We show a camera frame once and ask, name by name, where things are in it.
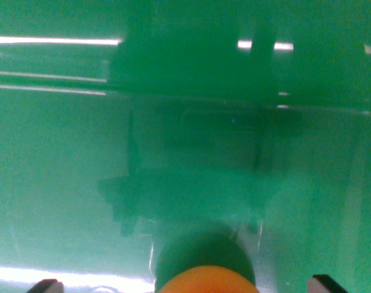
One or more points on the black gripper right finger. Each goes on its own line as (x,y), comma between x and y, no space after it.
(324,285)

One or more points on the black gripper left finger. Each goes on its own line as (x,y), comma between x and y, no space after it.
(48,287)

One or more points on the green plastic tray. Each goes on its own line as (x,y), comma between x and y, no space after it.
(66,168)

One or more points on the orange yellow apricot fruit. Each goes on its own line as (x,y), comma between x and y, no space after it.
(208,282)

